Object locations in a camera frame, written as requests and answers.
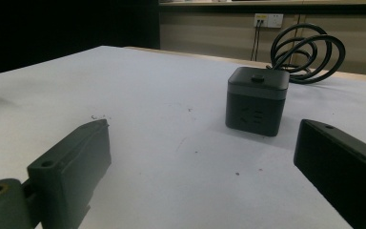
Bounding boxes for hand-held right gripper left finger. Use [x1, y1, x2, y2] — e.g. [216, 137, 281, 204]
[27, 118, 112, 229]

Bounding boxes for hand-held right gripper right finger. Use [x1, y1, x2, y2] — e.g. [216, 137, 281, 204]
[293, 118, 366, 229]

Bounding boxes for black cube power socket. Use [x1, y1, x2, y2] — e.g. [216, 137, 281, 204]
[224, 66, 291, 137]

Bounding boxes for black coiled power cable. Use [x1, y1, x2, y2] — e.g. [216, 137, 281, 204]
[265, 23, 347, 85]

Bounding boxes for black plugged wall cables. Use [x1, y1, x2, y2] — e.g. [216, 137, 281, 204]
[250, 19, 264, 62]

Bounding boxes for white wall socket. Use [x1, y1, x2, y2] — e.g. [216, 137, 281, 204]
[253, 12, 284, 29]

